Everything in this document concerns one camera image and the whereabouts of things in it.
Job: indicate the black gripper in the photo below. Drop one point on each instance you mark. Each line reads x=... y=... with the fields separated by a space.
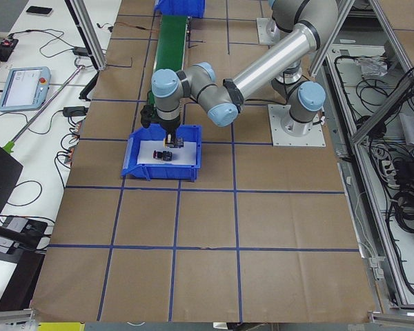
x=169 y=125

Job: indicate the yellow push button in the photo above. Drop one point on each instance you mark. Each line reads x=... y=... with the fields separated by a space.
x=174 y=142

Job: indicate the red push button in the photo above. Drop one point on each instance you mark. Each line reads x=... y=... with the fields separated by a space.
x=165 y=155

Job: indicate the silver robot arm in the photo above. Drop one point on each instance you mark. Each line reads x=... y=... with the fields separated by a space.
x=308 y=25

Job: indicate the white foam pad left bin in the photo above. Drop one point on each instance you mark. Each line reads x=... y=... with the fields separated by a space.
x=185 y=156

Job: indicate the blue left storage bin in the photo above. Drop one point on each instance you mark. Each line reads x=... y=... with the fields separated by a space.
x=161 y=171

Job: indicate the blue storage bin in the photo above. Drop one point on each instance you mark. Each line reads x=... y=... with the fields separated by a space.
x=161 y=171
x=189 y=8

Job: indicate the green conveyor belt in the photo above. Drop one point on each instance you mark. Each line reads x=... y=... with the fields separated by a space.
x=171 y=43

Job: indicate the black power adapter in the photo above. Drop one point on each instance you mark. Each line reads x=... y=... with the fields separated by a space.
x=80 y=51

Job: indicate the blue right storage bin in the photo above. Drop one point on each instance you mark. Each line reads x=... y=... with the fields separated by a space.
x=189 y=8

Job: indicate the teach pendant tablet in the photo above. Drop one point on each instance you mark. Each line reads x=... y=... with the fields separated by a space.
x=25 y=89

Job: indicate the black smartphone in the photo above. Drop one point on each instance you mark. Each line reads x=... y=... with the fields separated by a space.
x=38 y=10

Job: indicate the aluminium frame post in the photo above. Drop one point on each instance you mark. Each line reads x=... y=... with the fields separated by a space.
x=81 y=18

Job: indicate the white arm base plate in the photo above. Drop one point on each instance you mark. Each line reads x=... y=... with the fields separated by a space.
x=268 y=32
x=286 y=132

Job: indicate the green handled metal rod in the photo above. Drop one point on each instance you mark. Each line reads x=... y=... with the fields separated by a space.
x=9 y=146

